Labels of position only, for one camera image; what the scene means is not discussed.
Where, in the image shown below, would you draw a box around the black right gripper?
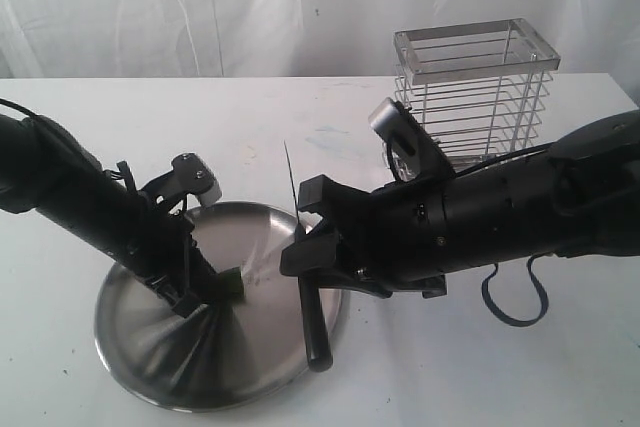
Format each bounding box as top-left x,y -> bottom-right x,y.
279,175 -> 460,299

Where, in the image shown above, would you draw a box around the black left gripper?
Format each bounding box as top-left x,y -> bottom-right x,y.
114,181 -> 223,318

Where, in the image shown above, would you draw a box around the green vegetable piece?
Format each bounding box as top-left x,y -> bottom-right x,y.
217,267 -> 245,299

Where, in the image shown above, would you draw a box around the black handled kitchen knife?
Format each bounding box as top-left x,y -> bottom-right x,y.
282,141 -> 334,359

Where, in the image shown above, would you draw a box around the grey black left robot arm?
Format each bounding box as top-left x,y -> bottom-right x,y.
1,116 -> 233,317

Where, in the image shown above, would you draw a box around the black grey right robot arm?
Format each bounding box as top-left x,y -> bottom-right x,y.
280,111 -> 639,298

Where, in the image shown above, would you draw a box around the round stainless steel plate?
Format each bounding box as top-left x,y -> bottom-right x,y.
94,200 -> 344,398

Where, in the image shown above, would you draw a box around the white backdrop curtain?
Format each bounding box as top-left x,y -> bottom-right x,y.
1,0 -> 639,82

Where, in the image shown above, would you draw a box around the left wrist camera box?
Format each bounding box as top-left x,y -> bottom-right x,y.
142,153 -> 222,210

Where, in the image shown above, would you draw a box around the metal wire utensil rack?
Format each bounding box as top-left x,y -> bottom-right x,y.
393,18 -> 561,170

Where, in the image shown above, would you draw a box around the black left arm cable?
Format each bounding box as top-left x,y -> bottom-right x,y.
0,96 -> 41,120

